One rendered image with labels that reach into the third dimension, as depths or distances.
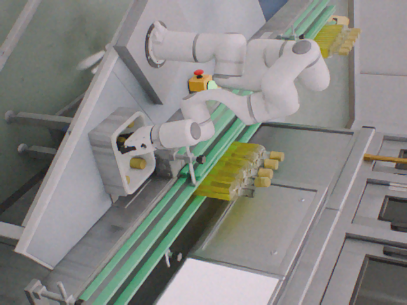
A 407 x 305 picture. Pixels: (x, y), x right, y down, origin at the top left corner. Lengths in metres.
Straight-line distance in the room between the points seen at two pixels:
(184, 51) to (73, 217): 0.62
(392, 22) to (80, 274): 6.67
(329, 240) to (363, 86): 6.49
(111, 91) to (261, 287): 0.75
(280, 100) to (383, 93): 6.80
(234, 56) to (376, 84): 6.57
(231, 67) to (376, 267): 0.76
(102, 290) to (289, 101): 0.72
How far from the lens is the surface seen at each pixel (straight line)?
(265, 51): 1.61
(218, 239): 1.83
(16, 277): 1.99
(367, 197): 2.03
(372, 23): 7.82
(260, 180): 1.81
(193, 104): 1.53
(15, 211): 2.32
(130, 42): 1.70
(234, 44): 1.67
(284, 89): 1.42
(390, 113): 8.34
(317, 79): 1.51
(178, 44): 1.74
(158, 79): 1.85
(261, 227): 1.85
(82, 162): 1.64
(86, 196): 1.67
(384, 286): 1.72
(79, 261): 1.61
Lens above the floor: 1.78
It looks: 26 degrees down
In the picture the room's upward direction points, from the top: 98 degrees clockwise
